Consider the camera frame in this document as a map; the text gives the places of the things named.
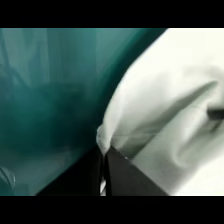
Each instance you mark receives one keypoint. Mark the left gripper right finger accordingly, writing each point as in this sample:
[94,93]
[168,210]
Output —
[128,178]

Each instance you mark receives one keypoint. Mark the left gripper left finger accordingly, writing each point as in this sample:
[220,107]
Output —
[81,180]

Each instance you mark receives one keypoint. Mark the white garment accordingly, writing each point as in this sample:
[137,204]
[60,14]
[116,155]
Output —
[166,100]

